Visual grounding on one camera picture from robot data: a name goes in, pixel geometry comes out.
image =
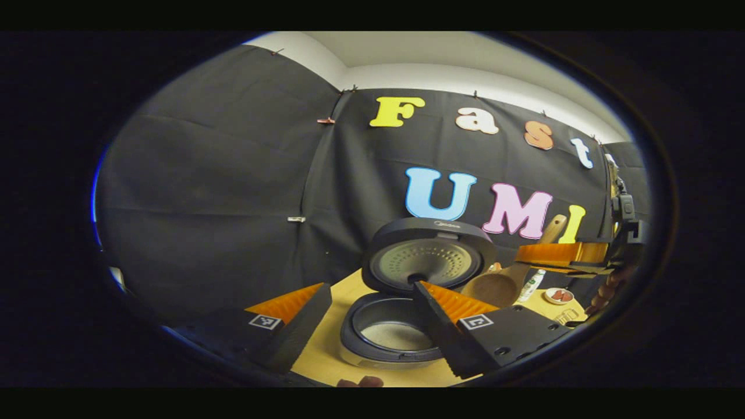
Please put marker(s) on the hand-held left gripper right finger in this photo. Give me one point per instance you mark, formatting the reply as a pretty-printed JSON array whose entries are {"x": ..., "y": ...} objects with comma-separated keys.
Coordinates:
[{"x": 442, "y": 331}]

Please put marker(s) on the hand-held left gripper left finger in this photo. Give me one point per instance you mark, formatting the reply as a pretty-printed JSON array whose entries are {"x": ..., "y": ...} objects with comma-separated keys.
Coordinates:
[{"x": 302, "y": 331}]

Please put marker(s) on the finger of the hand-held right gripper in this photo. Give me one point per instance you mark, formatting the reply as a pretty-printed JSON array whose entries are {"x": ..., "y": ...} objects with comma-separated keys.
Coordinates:
[
  {"x": 582, "y": 270},
  {"x": 559, "y": 253}
]

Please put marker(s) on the wooden spoon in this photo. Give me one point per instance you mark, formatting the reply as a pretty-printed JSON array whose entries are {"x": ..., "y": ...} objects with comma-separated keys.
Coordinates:
[{"x": 495, "y": 288}]

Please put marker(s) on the black and silver rice cooker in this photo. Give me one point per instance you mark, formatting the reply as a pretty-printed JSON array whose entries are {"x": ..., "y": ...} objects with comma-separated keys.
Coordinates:
[{"x": 407, "y": 233}]

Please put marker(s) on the white round plate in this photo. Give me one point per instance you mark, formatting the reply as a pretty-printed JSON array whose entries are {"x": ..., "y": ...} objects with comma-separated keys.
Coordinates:
[{"x": 548, "y": 297}]

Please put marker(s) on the white milk bottle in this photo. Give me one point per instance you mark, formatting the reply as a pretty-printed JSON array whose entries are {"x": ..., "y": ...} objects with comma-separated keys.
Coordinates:
[{"x": 531, "y": 286}]

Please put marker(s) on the black backdrop cloth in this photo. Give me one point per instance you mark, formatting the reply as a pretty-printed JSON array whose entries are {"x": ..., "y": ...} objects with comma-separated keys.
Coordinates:
[{"x": 233, "y": 174}]

